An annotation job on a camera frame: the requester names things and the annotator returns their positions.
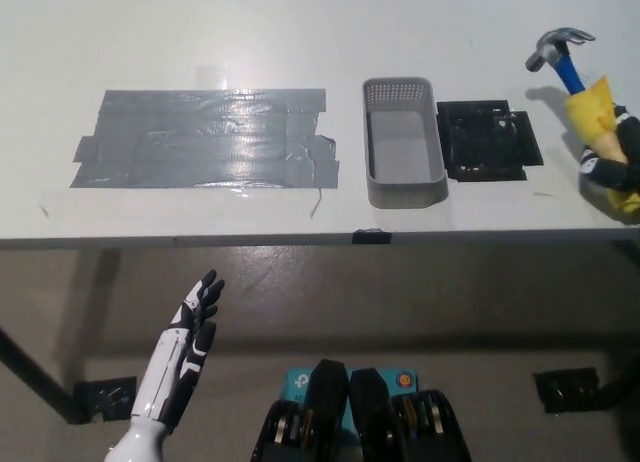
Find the grey perforated plastic basket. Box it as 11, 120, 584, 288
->
361, 76, 450, 210

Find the black table leg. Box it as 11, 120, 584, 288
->
597, 349, 640, 409
0, 324, 84, 426

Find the blue hammer with yellow wrap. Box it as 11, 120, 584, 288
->
524, 27, 640, 227

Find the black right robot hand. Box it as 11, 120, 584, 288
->
578, 104, 640, 193

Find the black table brace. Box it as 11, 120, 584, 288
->
612, 238, 640, 271

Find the grey duct tape patch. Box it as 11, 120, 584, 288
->
68, 87, 342, 190

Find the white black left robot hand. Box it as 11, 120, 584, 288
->
130, 269, 226, 432

